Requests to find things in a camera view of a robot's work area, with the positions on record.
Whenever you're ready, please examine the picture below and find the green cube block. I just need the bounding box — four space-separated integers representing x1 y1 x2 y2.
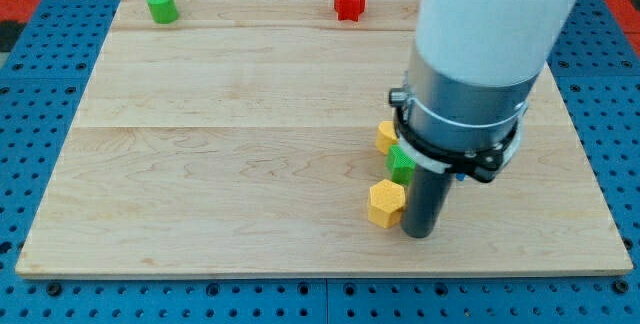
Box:
385 144 415 185

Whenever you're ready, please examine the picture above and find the wooden board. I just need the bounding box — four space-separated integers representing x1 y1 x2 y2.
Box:
15 0 633 280

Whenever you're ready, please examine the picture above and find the green cylinder block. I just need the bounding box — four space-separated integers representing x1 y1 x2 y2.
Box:
146 0 179 24

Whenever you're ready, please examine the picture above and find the yellow block behind arm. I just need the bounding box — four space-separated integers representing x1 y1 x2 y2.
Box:
375 121 398 155

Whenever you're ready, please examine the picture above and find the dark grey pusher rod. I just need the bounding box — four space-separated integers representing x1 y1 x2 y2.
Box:
401 166 453 238

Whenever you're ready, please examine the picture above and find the silver cylinder flange with clamp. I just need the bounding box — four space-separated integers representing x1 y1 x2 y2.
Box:
388 45 536 183

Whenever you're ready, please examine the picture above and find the red star block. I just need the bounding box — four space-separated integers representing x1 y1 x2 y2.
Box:
334 0 366 22

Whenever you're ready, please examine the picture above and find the yellow hexagon block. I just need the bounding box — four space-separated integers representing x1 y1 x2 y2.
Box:
367 179 406 229

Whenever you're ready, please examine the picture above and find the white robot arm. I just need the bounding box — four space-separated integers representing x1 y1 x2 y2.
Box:
388 0 576 238

